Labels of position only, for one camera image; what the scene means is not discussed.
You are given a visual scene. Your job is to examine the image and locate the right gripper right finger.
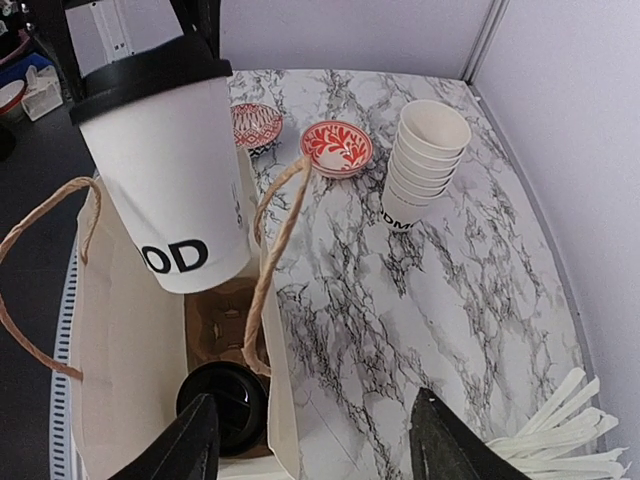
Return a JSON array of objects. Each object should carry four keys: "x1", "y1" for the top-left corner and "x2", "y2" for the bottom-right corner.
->
[{"x1": 409, "y1": 388, "x2": 523, "y2": 480}]

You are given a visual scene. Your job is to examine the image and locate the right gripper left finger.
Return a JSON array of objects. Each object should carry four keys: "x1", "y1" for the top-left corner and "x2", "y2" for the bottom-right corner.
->
[{"x1": 117, "y1": 394, "x2": 220, "y2": 480}]

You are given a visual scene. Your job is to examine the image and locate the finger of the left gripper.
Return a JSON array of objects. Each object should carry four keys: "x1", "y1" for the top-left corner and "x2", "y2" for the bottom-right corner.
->
[
  {"x1": 60, "y1": 0, "x2": 90, "y2": 103},
  {"x1": 170, "y1": 0, "x2": 222, "y2": 60}
]

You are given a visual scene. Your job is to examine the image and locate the brown paper takeout bag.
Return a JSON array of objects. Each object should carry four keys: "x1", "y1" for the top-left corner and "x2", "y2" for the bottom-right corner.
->
[{"x1": 0, "y1": 147, "x2": 317, "y2": 480}]

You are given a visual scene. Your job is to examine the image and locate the brown cardboard cup carrier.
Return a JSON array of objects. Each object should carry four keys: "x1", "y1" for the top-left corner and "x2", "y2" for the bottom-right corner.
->
[{"x1": 184, "y1": 277, "x2": 256, "y2": 371}]

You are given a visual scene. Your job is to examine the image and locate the bundle of white wrapped straws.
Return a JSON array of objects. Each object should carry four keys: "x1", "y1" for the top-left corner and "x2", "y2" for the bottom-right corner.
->
[{"x1": 487, "y1": 368, "x2": 629, "y2": 480}]

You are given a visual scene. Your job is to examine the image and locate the red geometric ceramic bowl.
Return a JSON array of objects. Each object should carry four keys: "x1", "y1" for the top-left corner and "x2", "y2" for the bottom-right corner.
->
[{"x1": 231, "y1": 103, "x2": 284, "y2": 159}]

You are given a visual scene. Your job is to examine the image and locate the red floral ceramic bowl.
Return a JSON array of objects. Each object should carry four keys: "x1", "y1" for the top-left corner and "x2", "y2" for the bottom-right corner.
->
[{"x1": 300, "y1": 120, "x2": 374, "y2": 179}]

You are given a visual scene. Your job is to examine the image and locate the stack of white paper cups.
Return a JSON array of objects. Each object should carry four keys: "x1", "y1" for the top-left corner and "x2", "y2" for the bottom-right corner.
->
[{"x1": 381, "y1": 99, "x2": 472, "y2": 232}]

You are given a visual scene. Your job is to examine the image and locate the front aluminium rail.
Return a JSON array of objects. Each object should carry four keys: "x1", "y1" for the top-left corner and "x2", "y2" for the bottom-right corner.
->
[{"x1": 49, "y1": 239, "x2": 84, "y2": 480}]

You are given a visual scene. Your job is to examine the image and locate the left aluminium frame post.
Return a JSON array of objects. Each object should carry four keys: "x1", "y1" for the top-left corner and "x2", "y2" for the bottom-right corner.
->
[{"x1": 461, "y1": 0, "x2": 511, "y2": 85}]

